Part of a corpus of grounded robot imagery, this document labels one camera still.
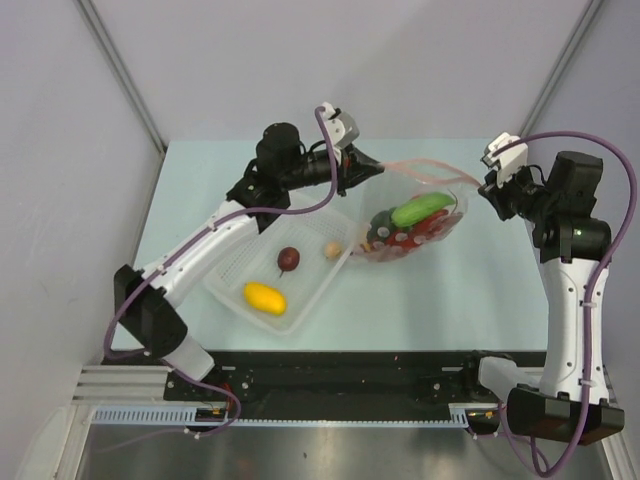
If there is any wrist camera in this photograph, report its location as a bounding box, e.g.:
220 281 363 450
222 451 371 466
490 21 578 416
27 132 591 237
320 102 360 150
481 132 528 188

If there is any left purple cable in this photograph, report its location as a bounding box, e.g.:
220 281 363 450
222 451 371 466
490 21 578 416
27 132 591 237
102 105 346 364

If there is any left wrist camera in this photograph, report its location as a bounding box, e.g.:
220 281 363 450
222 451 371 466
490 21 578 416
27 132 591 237
320 102 360 150

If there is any aluminium frame post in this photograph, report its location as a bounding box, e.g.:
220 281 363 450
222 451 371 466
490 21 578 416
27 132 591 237
517 0 608 137
73 0 168 159

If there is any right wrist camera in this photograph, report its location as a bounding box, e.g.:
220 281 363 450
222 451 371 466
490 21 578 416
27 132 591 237
481 132 528 188

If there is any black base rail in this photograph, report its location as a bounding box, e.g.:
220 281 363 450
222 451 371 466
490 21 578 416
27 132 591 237
159 349 546 424

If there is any yellow toy mango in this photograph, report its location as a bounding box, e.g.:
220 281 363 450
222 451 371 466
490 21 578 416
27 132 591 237
243 282 288 316

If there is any left aluminium frame post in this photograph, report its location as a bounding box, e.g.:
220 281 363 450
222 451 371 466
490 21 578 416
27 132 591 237
73 0 168 159

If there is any clear zip top bag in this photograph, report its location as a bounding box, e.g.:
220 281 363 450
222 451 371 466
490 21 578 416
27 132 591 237
351 158 480 263

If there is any red toy apple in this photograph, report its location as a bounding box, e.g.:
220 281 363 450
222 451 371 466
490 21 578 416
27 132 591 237
412 209 449 236

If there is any white plastic basket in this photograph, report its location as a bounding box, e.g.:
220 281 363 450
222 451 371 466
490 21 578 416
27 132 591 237
203 205 357 336

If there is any light green toy cucumber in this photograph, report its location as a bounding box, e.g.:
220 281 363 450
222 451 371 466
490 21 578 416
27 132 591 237
391 192 455 228

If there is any beige toy mushroom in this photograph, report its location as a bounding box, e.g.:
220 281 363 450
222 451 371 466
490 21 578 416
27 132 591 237
324 242 343 260

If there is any white slotted cable duct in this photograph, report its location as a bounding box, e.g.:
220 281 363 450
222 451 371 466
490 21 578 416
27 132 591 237
90 406 469 429

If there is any red toy lobster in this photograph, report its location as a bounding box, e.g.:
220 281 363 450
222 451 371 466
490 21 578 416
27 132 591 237
369 225 441 261

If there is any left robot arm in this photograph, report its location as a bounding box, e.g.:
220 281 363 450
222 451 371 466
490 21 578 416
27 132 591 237
112 119 384 400

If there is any right aluminium frame post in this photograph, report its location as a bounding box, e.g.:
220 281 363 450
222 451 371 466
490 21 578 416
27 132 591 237
517 0 608 137

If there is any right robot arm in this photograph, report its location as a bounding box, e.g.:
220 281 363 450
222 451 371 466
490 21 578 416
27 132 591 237
461 151 625 446

